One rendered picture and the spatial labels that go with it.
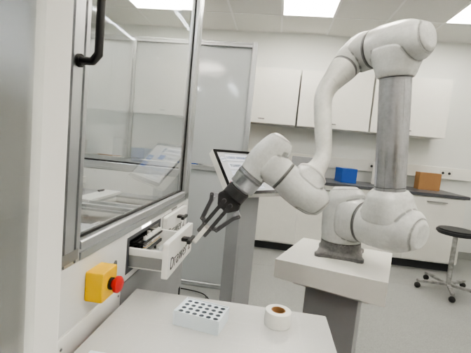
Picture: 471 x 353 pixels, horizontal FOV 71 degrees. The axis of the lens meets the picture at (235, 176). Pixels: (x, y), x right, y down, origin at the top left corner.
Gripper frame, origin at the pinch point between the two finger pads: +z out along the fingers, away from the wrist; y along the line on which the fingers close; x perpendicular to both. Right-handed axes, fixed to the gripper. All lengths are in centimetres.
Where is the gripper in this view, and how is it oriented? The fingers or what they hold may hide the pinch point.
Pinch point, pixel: (200, 233)
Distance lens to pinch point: 112.6
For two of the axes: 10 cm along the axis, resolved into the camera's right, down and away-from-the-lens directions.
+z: -6.4, 7.5, 1.4
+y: -7.6, -6.5, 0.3
